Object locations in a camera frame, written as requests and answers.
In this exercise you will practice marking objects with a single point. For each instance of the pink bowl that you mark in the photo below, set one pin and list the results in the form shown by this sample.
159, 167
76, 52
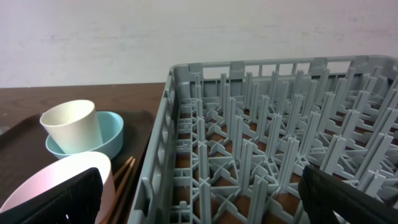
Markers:
62, 170

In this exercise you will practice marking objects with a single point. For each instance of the wooden chopstick right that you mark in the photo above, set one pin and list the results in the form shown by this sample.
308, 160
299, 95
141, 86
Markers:
124, 189

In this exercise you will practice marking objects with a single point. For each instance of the wooden chopstick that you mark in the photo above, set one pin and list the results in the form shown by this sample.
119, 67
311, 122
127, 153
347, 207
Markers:
124, 189
125, 170

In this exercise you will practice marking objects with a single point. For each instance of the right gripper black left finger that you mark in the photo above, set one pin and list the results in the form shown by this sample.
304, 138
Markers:
76, 200

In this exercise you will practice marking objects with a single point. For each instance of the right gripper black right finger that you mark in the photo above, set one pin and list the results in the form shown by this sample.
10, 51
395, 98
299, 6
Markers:
323, 196

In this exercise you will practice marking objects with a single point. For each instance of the grey dishwasher rack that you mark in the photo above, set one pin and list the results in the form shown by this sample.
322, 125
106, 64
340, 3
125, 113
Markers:
231, 139

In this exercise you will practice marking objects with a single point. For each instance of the brown serving tray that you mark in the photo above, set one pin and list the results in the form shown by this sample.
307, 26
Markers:
23, 152

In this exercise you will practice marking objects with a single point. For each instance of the light blue small bowl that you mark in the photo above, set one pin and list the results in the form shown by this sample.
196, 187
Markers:
111, 126

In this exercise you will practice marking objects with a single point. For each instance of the cream plastic cup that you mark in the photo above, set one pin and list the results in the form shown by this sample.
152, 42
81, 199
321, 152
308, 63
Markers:
73, 125

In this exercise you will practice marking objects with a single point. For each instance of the wooden chopstick left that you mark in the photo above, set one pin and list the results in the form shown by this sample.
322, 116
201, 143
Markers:
125, 170

